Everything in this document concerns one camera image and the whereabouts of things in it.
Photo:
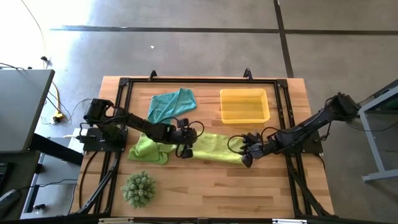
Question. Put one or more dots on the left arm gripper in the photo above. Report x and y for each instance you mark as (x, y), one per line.
(185, 137)

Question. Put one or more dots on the black aluminium table frame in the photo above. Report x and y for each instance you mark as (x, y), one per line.
(202, 81)

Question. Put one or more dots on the green artificial plant ball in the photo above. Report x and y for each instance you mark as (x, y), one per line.
(138, 189)

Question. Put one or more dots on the black table clamp hook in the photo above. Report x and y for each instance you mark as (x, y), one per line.
(247, 70)
(152, 71)

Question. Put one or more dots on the black desk leg beam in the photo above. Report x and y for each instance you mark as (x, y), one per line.
(56, 151)

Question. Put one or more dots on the yellow power plug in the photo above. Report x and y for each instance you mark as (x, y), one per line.
(58, 117)

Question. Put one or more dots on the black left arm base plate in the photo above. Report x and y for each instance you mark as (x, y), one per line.
(96, 143)

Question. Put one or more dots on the black computer mouse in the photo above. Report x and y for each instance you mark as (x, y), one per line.
(7, 200)

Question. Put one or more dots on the yellow plastic basket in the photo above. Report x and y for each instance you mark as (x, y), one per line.
(245, 107)

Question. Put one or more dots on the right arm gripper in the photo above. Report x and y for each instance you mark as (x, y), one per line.
(255, 148)

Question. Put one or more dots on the grey desk top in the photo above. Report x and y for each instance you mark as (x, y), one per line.
(21, 109)

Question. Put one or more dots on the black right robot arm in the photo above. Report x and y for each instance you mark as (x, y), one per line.
(298, 132)

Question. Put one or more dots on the green microfiber towel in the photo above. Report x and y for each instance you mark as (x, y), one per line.
(214, 146)
(146, 151)

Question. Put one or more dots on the teal microfiber towel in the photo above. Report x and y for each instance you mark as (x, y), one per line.
(169, 105)

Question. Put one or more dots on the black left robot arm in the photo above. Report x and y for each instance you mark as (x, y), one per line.
(136, 123)

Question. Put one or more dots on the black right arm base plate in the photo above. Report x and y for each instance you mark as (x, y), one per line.
(314, 144)

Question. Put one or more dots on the grey metal frame desk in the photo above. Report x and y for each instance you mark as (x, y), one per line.
(381, 175)

